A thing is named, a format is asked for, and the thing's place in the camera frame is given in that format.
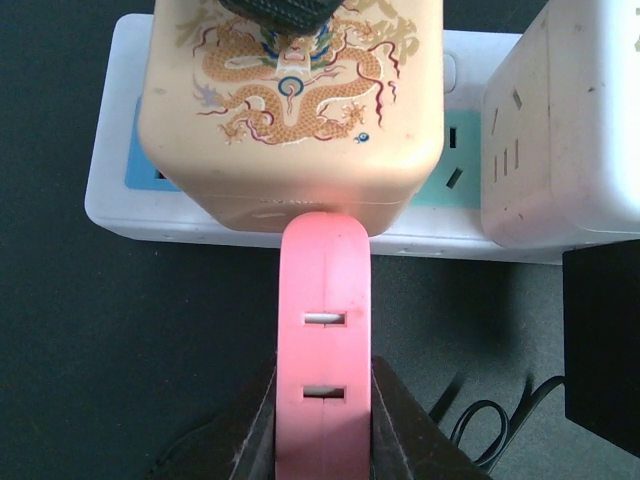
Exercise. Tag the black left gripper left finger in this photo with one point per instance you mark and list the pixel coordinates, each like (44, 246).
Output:
(238, 442)

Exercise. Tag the white tiger cube socket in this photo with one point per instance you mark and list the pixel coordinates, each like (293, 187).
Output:
(560, 130)

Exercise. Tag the beige dragon cube socket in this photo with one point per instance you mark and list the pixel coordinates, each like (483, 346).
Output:
(350, 117)

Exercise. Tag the white power strip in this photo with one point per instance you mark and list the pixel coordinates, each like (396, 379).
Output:
(126, 195)

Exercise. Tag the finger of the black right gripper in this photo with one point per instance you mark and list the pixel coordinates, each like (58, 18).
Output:
(295, 17)

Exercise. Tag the black power adapter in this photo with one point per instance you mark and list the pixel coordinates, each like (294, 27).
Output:
(601, 341)

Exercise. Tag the pink plug adapter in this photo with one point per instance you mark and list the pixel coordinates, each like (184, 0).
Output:
(323, 373)

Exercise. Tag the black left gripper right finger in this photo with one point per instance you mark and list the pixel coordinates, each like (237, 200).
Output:
(405, 442)

